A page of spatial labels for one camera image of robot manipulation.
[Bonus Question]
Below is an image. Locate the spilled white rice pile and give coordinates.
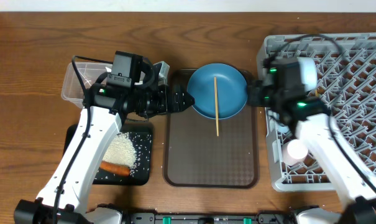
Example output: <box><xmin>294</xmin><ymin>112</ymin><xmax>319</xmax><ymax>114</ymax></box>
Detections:
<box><xmin>97</xmin><ymin>131</ymin><xmax>152</xmax><ymax>185</ymax></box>

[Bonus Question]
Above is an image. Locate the brown serving tray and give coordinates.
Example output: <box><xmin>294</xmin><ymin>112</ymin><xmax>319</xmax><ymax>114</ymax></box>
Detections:
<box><xmin>163</xmin><ymin>68</ymin><xmax>259</xmax><ymax>189</ymax></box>

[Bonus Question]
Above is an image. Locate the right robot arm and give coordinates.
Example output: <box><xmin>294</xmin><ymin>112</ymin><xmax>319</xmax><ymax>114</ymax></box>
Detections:
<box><xmin>247</xmin><ymin>80</ymin><xmax>376</xmax><ymax>223</ymax></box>

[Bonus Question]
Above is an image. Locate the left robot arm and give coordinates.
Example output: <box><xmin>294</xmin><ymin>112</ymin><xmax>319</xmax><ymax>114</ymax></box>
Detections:
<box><xmin>14</xmin><ymin>83</ymin><xmax>195</xmax><ymax>223</ymax></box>

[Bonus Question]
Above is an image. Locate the orange carrot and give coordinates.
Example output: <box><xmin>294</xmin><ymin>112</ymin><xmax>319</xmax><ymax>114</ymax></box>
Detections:
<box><xmin>100</xmin><ymin>161</ymin><xmax>130</xmax><ymax>177</ymax></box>

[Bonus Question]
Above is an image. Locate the black plastic tray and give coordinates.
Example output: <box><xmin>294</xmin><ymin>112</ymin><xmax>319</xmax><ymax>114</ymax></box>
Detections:
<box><xmin>62</xmin><ymin>123</ymin><xmax>154</xmax><ymax>186</ymax></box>

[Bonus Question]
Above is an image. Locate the dark blue plate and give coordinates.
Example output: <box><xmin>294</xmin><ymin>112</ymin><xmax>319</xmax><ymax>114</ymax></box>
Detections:
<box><xmin>187</xmin><ymin>63</ymin><xmax>247</xmax><ymax>119</ymax></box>

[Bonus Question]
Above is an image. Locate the light blue cup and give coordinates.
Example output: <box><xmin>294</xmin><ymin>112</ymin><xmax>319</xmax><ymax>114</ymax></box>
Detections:
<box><xmin>277</xmin><ymin>124</ymin><xmax>290</xmax><ymax>134</ymax></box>

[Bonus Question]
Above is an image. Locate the pink cup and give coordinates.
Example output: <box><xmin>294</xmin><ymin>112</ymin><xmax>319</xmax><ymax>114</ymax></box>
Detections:
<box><xmin>282</xmin><ymin>139</ymin><xmax>309</xmax><ymax>166</ymax></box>

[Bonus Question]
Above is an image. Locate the light blue rice bowl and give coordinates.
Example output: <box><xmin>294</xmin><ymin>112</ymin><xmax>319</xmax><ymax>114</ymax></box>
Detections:
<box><xmin>298</xmin><ymin>57</ymin><xmax>318</xmax><ymax>91</ymax></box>

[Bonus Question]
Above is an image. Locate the grey dishwasher rack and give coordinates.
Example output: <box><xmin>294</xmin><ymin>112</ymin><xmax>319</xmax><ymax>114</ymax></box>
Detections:
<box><xmin>257</xmin><ymin>33</ymin><xmax>376</xmax><ymax>192</ymax></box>

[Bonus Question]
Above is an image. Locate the clear plastic bin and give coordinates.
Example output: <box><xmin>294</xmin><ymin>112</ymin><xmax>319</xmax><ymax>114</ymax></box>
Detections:
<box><xmin>61</xmin><ymin>61</ymin><xmax>168</xmax><ymax>110</ymax></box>

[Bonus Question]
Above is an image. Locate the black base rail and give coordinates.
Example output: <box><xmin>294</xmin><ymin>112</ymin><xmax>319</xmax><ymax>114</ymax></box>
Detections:
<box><xmin>91</xmin><ymin>203</ymin><xmax>341</xmax><ymax>224</ymax></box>

